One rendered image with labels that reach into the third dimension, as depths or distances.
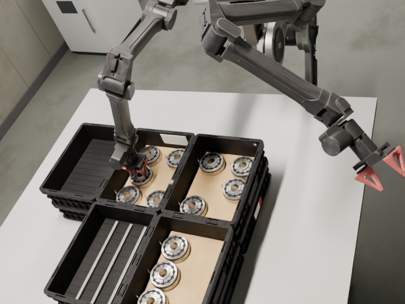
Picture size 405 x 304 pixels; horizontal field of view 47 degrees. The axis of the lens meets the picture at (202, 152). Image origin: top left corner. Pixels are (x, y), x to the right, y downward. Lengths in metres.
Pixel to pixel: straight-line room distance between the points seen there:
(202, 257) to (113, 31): 2.90
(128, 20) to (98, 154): 2.40
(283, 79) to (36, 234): 1.44
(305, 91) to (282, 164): 0.80
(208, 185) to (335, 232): 0.53
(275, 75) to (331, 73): 2.23
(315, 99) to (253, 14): 0.31
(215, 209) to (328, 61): 2.04
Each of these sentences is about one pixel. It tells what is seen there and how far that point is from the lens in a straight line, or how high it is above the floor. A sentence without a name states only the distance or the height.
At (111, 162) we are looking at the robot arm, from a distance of 1.84.
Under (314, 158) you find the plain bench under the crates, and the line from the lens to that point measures 2.07.
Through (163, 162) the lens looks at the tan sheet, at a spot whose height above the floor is 0.83.
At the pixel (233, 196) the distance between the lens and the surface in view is 1.81.
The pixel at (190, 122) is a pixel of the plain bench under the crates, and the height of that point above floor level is 0.70.
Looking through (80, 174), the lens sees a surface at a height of 0.83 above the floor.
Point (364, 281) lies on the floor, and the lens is 2.54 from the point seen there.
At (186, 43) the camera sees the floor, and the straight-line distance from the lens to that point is 4.17.
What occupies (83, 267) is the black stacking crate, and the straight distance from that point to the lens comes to 1.92.
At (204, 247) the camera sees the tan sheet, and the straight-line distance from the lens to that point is 1.76.
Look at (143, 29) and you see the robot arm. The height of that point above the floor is 1.49.
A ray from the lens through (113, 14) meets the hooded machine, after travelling 4.31.
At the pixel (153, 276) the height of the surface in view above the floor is 0.86.
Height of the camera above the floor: 2.30
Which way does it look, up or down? 46 degrees down
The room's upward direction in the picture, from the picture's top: 22 degrees counter-clockwise
